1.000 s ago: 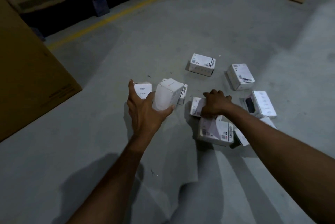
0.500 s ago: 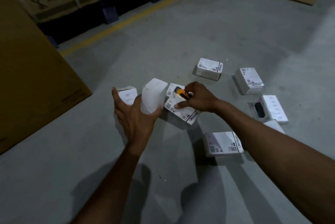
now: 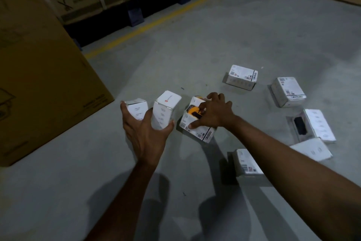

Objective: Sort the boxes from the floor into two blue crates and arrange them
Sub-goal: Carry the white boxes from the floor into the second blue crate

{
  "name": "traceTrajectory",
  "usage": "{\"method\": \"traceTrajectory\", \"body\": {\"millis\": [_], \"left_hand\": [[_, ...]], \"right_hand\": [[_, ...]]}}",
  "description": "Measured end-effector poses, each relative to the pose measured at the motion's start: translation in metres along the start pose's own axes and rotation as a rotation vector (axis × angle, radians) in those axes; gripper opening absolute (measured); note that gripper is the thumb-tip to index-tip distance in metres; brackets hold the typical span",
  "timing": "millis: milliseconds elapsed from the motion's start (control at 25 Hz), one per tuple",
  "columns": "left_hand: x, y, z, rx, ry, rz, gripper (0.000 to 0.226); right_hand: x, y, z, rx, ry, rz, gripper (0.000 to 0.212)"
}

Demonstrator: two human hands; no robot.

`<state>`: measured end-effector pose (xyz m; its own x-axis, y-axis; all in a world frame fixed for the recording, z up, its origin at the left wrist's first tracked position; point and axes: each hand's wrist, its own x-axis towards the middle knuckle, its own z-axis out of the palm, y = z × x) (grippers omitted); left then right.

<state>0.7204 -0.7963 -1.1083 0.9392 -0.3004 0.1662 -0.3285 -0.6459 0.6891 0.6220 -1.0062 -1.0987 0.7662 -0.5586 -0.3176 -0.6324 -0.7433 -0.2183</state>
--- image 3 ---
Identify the brown cardboard box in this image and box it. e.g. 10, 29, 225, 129
0, 0, 115, 167

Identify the person's left forearm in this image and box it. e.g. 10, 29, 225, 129
84, 160, 160, 241

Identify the small white box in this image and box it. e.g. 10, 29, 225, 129
179, 95, 217, 144

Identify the person's right forearm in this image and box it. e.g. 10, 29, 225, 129
225, 115, 361, 241

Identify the person's right hand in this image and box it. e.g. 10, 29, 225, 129
188, 92, 237, 130

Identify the person's left hand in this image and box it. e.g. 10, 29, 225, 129
120, 100, 175, 165

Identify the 65W orange charger box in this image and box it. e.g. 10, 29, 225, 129
225, 64, 259, 91

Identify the white charger box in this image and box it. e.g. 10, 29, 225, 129
286, 109, 337, 143

